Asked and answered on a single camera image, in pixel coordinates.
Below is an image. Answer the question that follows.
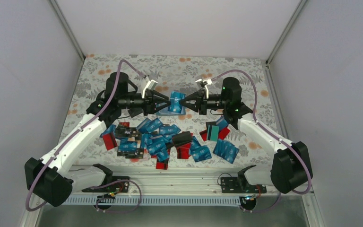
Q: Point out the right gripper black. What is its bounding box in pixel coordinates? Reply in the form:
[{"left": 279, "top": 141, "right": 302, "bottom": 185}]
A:
[{"left": 179, "top": 89, "right": 228, "bottom": 115}]

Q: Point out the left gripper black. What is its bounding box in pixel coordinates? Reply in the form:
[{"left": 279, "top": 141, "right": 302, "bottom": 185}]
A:
[{"left": 118, "top": 90, "right": 170, "bottom": 116}]

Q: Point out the blue UP card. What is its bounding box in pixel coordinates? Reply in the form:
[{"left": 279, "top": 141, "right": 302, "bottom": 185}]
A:
[{"left": 168, "top": 91, "right": 186, "bottom": 114}]

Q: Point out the blue leather card holder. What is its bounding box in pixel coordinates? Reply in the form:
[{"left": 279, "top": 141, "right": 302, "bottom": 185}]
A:
[{"left": 156, "top": 102, "right": 186, "bottom": 116}]

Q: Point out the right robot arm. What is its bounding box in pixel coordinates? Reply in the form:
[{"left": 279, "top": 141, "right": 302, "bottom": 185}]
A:
[{"left": 180, "top": 77, "right": 313, "bottom": 194}]

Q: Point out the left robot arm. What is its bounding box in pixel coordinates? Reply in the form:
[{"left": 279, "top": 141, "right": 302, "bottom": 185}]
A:
[{"left": 25, "top": 71, "right": 171, "bottom": 211}]

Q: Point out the teal black stripe card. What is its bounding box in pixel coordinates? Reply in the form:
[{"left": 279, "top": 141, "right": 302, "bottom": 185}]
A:
[{"left": 207, "top": 125, "right": 219, "bottom": 141}]

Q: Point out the red card right side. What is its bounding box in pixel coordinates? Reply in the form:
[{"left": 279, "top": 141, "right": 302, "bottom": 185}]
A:
[{"left": 218, "top": 127, "right": 230, "bottom": 140}]

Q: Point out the red card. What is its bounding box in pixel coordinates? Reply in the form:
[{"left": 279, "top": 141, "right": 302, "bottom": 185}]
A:
[
  {"left": 218, "top": 127, "right": 230, "bottom": 140},
  {"left": 102, "top": 132, "right": 118, "bottom": 150},
  {"left": 156, "top": 159, "right": 169, "bottom": 170}
]

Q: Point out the black visa card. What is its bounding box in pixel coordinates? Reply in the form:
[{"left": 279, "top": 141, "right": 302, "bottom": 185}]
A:
[{"left": 114, "top": 125, "right": 141, "bottom": 140}]

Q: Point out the blue card far left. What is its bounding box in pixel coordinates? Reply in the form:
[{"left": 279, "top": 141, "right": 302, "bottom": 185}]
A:
[{"left": 100, "top": 124, "right": 116, "bottom": 138}]

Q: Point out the blue cards right stack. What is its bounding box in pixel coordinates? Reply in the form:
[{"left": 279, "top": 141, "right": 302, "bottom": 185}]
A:
[{"left": 213, "top": 139, "right": 240, "bottom": 164}]

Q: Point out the red card left side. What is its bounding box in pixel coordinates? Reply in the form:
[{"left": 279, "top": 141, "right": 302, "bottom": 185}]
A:
[{"left": 102, "top": 132, "right": 118, "bottom": 150}]

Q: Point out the red card front centre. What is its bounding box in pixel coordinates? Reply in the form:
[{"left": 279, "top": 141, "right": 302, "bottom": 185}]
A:
[{"left": 156, "top": 159, "right": 169, "bottom": 170}]

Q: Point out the floral patterned table mat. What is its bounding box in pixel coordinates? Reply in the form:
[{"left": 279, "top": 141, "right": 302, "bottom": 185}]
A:
[{"left": 61, "top": 54, "right": 277, "bottom": 169}]

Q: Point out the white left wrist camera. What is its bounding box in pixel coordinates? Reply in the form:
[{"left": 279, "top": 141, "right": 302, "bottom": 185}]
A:
[{"left": 141, "top": 79, "right": 157, "bottom": 99}]

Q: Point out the aluminium rail frame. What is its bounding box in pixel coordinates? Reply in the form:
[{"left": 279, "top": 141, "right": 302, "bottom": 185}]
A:
[{"left": 33, "top": 166, "right": 314, "bottom": 196}]

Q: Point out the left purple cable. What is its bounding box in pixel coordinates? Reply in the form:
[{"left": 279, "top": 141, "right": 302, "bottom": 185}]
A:
[{"left": 25, "top": 59, "right": 147, "bottom": 212}]

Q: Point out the purple cable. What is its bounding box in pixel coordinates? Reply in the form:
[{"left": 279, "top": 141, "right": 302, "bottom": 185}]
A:
[
  {"left": 211, "top": 69, "right": 313, "bottom": 195},
  {"left": 25, "top": 59, "right": 147, "bottom": 212}
]

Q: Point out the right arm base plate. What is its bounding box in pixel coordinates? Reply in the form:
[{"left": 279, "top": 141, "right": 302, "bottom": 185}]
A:
[{"left": 220, "top": 176, "right": 267, "bottom": 194}]

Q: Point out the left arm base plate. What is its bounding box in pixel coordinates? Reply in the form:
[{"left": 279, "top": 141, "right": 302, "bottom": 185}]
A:
[{"left": 82, "top": 175, "right": 130, "bottom": 193}]

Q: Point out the grey perforated cable duct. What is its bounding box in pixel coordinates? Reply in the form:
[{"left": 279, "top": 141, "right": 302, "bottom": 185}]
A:
[{"left": 42, "top": 195, "right": 242, "bottom": 207}]

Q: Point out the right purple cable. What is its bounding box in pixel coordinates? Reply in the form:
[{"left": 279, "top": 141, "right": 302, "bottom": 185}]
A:
[{"left": 211, "top": 69, "right": 313, "bottom": 195}]

